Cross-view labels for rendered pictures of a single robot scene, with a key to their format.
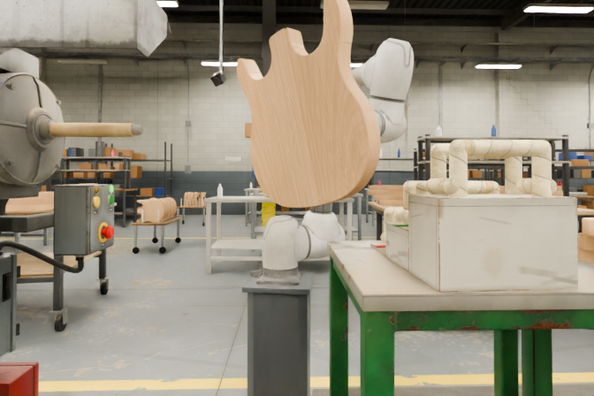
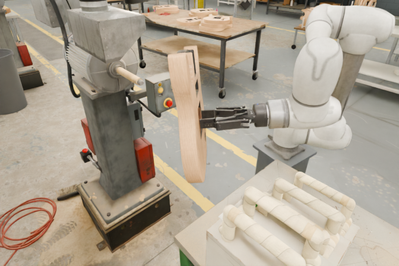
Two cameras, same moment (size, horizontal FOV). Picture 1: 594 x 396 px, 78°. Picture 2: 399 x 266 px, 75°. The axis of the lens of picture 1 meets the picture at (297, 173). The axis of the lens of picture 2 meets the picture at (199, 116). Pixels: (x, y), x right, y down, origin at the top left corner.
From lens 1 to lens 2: 0.89 m
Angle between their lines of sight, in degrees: 57
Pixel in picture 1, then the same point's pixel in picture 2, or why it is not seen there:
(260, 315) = (260, 163)
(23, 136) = (107, 75)
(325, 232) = (323, 134)
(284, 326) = not seen: hidden behind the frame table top
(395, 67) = (303, 78)
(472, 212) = (224, 253)
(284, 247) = (283, 133)
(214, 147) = not seen: outside the picture
